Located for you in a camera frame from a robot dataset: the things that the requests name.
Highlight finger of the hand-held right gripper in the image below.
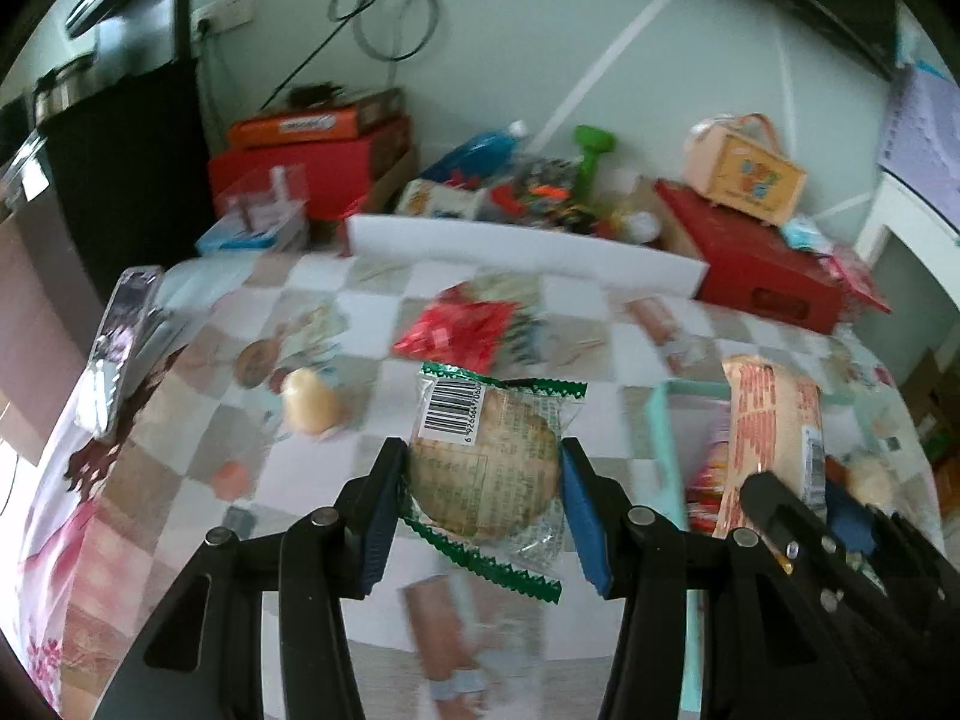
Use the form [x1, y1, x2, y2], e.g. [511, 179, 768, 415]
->
[741, 471, 878, 616]
[825, 481, 955, 595]

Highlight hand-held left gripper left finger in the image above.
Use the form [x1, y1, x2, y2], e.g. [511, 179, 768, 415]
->
[90, 435, 410, 720]

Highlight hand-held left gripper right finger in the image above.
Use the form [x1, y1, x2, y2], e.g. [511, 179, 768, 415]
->
[559, 436, 796, 720]

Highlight round bun clear packet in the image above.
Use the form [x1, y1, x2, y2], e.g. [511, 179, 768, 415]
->
[844, 450, 901, 511]

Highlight pink snack packet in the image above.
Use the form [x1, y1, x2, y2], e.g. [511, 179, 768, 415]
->
[686, 439, 732, 533]

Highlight orange striped bread packet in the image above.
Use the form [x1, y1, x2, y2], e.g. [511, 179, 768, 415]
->
[709, 355, 830, 541]

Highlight round cake green-edged clear wrapper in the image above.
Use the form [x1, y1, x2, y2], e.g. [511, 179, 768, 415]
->
[397, 361, 590, 605]

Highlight shallow teal cardboard tray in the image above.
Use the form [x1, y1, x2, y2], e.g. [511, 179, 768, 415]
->
[645, 379, 938, 720]

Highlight cardboard boxes on floor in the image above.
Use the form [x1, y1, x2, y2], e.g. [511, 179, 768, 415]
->
[896, 349, 960, 481]

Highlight small round yellow pastry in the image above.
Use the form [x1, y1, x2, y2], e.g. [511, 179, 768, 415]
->
[281, 366, 346, 436]

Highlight red crinkly snack packet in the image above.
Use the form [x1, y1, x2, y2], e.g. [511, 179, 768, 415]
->
[391, 298, 522, 376]

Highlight flat pink red box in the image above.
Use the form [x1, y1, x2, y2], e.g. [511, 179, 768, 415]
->
[825, 247, 893, 316]

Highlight large red gift box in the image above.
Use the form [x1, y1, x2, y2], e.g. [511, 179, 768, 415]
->
[652, 178, 845, 335]

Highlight light blue wipes pack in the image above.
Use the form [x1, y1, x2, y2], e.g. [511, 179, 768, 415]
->
[780, 216, 833, 254]

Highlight white foam board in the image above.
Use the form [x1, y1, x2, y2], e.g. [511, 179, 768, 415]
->
[343, 214, 712, 301]

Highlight white shelf unit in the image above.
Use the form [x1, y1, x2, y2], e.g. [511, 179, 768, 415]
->
[855, 169, 960, 361]

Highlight silver foil packet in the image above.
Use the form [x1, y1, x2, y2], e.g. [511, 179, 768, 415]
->
[86, 265, 166, 440]

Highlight light blue packet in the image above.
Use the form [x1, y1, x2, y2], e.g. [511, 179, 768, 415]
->
[196, 221, 301, 256]

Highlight cream printed box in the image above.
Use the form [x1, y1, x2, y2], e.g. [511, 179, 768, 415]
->
[394, 180, 492, 220]

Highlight pile of colourful toys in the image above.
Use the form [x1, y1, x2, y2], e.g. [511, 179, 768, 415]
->
[487, 157, 601, 230]

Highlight clear plastic box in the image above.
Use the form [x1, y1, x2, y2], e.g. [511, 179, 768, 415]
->
[217, 165, 310, 233]

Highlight red cardboard box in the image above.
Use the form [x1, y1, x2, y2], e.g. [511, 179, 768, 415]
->
[208, 139, 376, 218]

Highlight green dumbbell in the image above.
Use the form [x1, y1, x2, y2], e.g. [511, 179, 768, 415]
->
[572, 125, 617, 203]

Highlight brown printed box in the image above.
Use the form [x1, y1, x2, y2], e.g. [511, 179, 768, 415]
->
[352, 116, 413, 188]

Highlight purple perforated basket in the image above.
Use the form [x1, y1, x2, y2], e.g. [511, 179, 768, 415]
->
[876, 64, 960, 230]

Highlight blue plastic bottle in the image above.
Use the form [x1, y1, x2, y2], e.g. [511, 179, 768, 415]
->
[424, 120, 530, 185]

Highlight orange cardboard box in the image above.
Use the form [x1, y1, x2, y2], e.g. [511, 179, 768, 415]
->
[227, 109, 361, 149]

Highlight dark brown box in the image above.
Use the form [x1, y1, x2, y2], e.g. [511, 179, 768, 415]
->
[289, 86, 406, 136]

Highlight black cabinet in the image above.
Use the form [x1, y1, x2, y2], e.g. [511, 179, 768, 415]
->
[0, 56, 215, 466]

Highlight steel pot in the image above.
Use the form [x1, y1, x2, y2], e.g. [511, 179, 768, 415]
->
[30, 52, 102, 121]

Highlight yellow carry box with handle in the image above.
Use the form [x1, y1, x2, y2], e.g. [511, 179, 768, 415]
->
[682, 112, 809, 227]

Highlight black cable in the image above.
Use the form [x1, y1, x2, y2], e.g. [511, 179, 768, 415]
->
[259, 0, 443, 110]

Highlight white wall socket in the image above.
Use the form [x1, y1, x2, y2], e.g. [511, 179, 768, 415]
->
[191, 0, 257, 38]

